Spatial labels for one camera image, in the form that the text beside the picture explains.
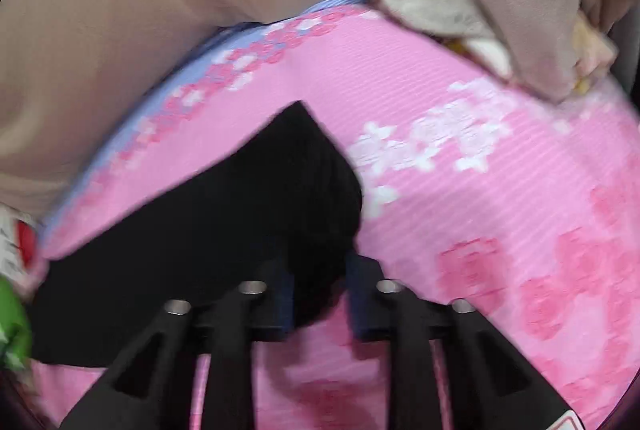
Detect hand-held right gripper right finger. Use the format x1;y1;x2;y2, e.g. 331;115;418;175
347;254;577;430

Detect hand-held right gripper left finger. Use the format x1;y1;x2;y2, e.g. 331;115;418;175
59;255;297;430

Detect black pants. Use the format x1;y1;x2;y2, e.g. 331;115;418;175
29;100;367;368

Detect pink floral bedsheet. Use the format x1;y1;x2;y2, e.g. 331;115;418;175
29;0;640;430

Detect green plush toy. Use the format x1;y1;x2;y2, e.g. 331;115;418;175
0;277;32;372

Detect cat face pillow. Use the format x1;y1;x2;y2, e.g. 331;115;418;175
0;204;42;282

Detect beige cloth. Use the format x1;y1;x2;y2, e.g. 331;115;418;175
0;0;362;222

